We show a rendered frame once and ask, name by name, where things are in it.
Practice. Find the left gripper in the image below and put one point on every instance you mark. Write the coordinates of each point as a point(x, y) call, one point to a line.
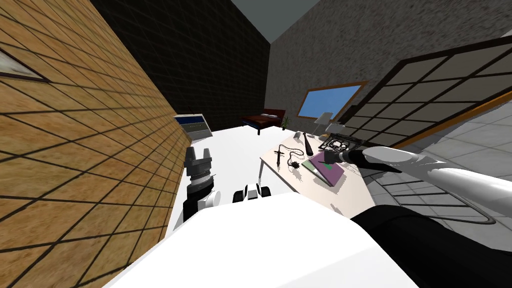
point(198, 167)

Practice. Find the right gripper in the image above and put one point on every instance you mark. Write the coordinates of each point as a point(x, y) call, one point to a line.
point(332, 157)

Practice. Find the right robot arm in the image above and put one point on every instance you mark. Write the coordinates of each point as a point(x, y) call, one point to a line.
point(448, 176)

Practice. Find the purple book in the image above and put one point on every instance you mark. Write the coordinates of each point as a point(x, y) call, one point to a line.
point(331, 172)

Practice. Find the black baseball bat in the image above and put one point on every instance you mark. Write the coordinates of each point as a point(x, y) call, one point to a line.
point(308, 144)

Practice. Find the grey and blue box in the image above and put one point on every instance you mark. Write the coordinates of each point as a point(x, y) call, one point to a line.
point(194, 126)

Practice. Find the grey desk lamp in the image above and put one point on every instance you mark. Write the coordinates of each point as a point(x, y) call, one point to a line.
point(323, 119)

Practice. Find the beige table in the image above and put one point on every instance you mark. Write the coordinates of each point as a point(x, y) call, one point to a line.
point(352, 192)

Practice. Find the small grey object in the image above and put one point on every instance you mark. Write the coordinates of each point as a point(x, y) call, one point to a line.
point(297, 135)

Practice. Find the green potted plant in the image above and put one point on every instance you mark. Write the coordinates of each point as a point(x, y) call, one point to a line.
point(285, 123)

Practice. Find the dark red bed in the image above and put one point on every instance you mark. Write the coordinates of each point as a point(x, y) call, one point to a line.
point(264, 117)

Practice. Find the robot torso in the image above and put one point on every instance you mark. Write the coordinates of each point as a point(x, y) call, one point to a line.
point(264, 244)

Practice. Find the large dark-framed grid window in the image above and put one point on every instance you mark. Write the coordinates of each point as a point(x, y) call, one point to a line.
point(432, 92)

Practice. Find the black openwork frame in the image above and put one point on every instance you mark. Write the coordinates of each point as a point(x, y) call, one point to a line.
point(340, 142)

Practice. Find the blue window with wooden frame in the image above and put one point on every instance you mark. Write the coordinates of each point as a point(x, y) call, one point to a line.
point(330, 100)

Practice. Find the dark-framed wall picture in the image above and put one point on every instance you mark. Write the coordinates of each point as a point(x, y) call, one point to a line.
point(16, 68)

